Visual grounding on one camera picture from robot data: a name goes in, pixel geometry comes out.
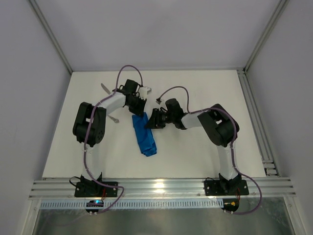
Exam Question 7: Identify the blue cloth napkin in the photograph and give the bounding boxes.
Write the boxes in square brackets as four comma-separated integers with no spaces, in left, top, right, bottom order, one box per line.
[132,112,157,157]

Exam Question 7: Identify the silver fork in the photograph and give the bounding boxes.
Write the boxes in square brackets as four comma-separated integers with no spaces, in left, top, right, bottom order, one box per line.
[108,115,119,123]

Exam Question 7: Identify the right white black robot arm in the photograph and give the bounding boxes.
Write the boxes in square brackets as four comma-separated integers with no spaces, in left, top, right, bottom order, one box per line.
[144,98,242,194]

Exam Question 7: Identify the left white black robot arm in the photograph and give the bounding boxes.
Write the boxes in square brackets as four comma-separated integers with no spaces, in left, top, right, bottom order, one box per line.
[72,79,152,187]

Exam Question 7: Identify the silver table knife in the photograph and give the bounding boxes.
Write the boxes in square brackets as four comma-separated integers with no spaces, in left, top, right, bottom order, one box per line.
[101,83,111,94]

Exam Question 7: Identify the left black controller board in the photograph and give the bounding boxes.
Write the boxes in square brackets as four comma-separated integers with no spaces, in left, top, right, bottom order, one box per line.
[85,200,104,213]

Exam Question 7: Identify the black controller board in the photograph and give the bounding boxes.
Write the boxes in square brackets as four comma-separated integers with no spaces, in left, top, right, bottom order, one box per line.
[222,200,240,213]
[85,200,104,213]

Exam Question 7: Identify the right black controller board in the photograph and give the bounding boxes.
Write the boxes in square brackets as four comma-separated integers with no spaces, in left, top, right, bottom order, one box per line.
[222,200,240,213]

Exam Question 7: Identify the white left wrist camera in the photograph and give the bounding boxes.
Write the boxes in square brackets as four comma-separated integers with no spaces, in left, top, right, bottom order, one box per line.
[139,87,152,97]

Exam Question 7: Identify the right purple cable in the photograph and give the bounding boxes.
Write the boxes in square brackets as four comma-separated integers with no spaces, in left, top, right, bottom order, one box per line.
[156,86,263,215]

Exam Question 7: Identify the purple cable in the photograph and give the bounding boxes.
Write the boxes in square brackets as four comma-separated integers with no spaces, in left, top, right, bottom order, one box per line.
[82,65,144,218]
[156,86,263,215]

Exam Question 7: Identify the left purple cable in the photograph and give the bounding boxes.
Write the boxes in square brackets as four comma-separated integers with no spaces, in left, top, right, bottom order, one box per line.
[82,65,144,218]

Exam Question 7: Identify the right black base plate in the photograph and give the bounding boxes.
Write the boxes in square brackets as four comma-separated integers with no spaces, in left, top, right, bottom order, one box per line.
[203,178,249,196]

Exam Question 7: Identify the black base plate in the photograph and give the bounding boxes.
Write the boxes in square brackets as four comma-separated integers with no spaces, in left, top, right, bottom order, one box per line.
[74,180,118,198]
[203,178,249,196]

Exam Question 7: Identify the slotted grey cable duct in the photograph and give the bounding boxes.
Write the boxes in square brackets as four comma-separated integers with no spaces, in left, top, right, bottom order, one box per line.
[40,198,223,210]

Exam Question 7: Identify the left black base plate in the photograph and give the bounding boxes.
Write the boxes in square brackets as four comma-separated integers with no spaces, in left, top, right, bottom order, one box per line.
[74,180,118,198]

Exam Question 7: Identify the left aluminium frame post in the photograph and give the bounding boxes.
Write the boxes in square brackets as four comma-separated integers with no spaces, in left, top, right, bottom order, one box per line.
[27,0,73,75]

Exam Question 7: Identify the aluminium frame post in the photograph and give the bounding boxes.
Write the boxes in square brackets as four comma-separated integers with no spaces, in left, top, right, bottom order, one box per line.
[243,0,290,72]
[27,0,73,75]

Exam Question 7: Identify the right side aluminium rail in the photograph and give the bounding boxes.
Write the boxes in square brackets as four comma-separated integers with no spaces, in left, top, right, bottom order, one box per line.
[237,69,281,177]

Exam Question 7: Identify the aluminium rail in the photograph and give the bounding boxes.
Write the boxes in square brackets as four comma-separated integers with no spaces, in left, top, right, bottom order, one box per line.
[29,177,296,199]
[237,69,281,177]

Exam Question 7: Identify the aluminium front rail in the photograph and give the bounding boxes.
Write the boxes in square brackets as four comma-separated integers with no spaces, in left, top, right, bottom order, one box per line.
[29,177,296,199]

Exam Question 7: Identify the right aluminium frame post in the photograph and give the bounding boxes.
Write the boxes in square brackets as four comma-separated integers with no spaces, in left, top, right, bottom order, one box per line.
[243,0,290,72]

